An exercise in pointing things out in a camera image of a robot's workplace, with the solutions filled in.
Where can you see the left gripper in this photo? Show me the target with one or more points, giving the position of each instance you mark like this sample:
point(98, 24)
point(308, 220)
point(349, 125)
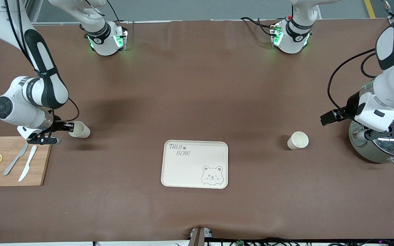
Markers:
point(351, 106)

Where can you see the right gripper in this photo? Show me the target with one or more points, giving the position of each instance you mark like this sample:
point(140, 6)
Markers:
point(57, 126)

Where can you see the white IKEA cup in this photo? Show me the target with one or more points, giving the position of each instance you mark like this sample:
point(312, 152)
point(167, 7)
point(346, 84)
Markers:
point(80, 130)
point(298, 140)

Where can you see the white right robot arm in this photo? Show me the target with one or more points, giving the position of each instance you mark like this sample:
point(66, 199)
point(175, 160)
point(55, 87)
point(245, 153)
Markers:
point(19, 99)

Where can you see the bamboo cutting board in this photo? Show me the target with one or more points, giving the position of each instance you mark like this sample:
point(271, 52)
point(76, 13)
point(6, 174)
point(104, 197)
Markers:
point(43, 164)

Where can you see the white plastic knife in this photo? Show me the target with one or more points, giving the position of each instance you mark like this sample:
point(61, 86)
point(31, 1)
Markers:
point(31, 154)

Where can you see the green electric cooking pot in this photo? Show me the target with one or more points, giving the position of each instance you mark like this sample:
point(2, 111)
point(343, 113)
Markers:
point(375, 155)

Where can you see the grey plastic knife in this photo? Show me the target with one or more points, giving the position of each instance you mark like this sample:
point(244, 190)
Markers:
point(10, 166)

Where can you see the cream bear print tray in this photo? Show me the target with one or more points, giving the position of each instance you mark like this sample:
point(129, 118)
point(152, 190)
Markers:
point(190, 172)

